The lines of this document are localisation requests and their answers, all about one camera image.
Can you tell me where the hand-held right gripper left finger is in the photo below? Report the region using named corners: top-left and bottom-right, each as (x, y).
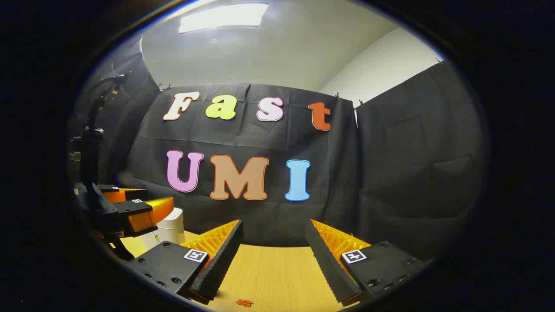
top-left (128, 219), bottom-right (244, 305)

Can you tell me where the wooden desktop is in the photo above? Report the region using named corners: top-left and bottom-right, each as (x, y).
top-left (108, 230), bottom-right (361, 312)

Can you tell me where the white desktop garbage bin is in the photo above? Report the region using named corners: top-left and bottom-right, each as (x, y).
top-left (141, 208), bottom-right (187, 250)

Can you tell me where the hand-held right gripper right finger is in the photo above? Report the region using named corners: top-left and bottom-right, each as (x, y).
top-left (305, 219), bottom-right (434, 307)

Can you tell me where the black backdrop cloth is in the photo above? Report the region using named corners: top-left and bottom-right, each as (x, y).
top-left (69, 37), bottom-right (489, 261)

